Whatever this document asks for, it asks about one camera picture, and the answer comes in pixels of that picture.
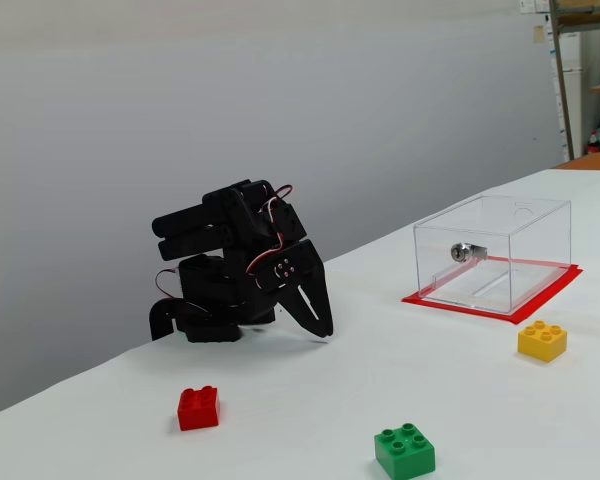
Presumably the green lego brick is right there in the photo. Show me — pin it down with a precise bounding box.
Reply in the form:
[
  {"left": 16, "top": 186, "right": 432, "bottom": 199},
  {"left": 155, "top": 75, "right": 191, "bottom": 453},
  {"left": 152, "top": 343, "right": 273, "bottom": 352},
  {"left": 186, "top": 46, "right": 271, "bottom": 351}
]
[{"left": 373, "top": 422, "right": 437, "bottom": 480}]

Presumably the silver cam lock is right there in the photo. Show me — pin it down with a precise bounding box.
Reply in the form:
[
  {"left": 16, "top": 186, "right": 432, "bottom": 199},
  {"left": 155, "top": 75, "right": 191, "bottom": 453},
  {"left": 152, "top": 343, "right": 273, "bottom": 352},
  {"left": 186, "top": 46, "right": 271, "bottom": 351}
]
[{"left": 449, "top": 242, "right": 489, "bottom": 264}]

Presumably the white cabinet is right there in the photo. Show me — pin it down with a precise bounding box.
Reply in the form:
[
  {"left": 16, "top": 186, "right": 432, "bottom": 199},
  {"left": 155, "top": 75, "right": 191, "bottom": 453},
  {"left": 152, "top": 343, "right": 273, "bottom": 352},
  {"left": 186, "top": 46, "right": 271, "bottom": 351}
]
[{"left": 549, "top": 32, "right": 583, "bottom": 151}]

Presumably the red white base cable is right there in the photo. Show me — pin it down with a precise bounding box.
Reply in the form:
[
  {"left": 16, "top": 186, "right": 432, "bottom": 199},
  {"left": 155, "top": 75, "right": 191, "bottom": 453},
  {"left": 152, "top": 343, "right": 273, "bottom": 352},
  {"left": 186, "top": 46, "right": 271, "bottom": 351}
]
[{"left": 154, "top": 268, "right": 182, "bottom": 302}]

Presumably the red white wrist cable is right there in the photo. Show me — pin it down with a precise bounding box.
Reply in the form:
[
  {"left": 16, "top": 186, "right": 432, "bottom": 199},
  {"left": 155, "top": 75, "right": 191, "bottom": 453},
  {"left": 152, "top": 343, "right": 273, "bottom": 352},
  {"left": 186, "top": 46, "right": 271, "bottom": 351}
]
[{"left": 259, "top": 184, "right": 295, "bottom": 217}]

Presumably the yellow lego brick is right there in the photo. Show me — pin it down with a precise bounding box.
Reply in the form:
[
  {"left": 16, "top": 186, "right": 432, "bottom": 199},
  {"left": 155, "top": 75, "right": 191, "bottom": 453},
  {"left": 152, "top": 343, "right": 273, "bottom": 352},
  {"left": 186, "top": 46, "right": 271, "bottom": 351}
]
[{"left": 517, "top": 319, "right": 569, "bottom": 362}]

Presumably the red white gripper cable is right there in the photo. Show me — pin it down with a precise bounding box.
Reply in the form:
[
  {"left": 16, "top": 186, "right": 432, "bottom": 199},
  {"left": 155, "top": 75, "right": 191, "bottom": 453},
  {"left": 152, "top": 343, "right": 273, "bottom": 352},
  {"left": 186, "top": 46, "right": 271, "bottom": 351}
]
[{"left": 244, "top": 214, "right": 287, "bottom": 277}]

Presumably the metal shelf rack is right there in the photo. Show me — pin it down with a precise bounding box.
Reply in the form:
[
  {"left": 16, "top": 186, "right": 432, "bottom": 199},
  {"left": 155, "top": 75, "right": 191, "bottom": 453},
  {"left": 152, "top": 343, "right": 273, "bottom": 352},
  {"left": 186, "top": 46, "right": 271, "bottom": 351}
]
[{"left": 548, "top": 0, "right": 600, "bottom": 161}]

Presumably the red tape square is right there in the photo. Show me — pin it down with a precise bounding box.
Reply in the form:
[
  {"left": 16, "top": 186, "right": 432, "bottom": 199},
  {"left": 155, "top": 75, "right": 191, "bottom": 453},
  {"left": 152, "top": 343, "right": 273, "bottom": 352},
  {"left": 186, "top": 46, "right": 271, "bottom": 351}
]
[{"left": 401, "top": 254, "right": 584, "bottom": 326}]

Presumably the red lego brick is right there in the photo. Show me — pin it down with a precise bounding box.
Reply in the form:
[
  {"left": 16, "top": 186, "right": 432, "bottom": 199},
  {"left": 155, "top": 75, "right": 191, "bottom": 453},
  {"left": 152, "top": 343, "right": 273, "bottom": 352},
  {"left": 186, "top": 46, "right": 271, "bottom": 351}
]
[{"left": 176, "top": 385, "right": 221, "bottom": 432}]

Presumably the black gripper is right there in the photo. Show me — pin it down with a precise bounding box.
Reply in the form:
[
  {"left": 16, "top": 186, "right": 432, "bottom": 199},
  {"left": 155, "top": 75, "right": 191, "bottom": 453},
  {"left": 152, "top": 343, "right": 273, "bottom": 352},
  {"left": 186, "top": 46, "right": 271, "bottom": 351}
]
[{"left": 255, "top": 239, "right": 334, "bottom": 341}]

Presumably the transparent plastic box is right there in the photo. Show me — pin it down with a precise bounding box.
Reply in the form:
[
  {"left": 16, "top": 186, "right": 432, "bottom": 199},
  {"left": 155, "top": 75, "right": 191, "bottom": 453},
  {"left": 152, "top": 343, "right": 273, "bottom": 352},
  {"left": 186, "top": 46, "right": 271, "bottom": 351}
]
[{"left": 412, "top": 194, "right": 572, "bottom": 315}]

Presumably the black table clamp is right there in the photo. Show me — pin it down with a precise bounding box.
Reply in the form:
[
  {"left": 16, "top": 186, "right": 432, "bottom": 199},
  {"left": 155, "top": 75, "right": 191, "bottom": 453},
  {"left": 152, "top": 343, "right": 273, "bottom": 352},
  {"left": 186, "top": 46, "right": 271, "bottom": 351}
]
[{"left": 148, "top": 298, "right": 182, "bottom": 342}]

